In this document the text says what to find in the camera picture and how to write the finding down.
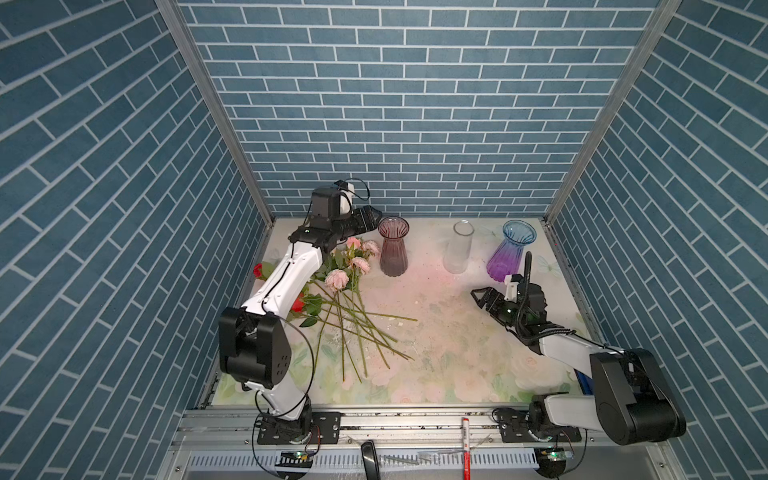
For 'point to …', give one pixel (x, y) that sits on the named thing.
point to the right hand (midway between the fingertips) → (481, 297)
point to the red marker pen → (466, 422)
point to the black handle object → (370, 461)
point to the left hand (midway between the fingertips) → (382, 216)
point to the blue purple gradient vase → (506, 257)
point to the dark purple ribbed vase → (393, 256)
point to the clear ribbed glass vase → (458, 249)
